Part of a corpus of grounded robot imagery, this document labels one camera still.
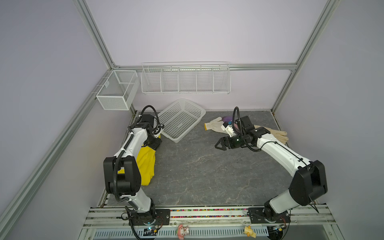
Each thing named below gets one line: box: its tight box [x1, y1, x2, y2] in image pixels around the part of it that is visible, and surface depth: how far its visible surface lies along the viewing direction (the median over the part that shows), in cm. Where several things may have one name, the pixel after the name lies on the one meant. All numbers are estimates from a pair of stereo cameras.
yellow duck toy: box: [244, 225, 257, 239], surface depth 68 cm
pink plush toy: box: [177, 224, 190, 240], surface depth 69 cm
